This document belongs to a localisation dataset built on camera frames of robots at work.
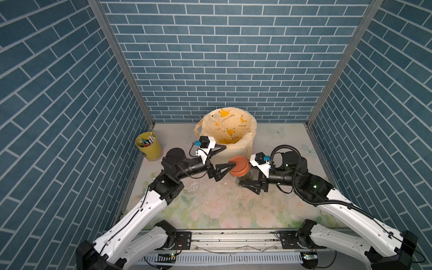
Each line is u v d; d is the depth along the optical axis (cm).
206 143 52
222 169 54
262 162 54
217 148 64
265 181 56
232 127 94
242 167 58
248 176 58
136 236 45
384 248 40
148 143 96
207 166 54
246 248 72
